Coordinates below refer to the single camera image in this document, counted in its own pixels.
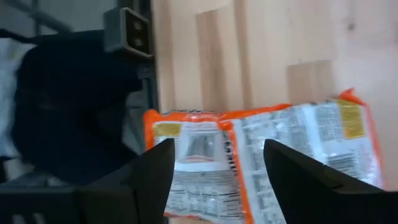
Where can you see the black metal table frame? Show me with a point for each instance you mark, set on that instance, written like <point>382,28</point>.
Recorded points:
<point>150,84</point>

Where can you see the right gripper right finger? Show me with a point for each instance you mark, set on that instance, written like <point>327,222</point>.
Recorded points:
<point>326,199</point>

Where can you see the black bulky object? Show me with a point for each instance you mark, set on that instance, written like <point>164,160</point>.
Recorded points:
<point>68,109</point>

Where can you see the orange Maruchan ramen pack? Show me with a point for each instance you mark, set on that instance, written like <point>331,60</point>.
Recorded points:
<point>202,186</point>
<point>311,133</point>

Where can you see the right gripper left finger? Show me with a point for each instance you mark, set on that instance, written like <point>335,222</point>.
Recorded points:
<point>124,199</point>

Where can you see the small grey camera box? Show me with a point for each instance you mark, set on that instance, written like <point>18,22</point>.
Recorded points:
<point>127,31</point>

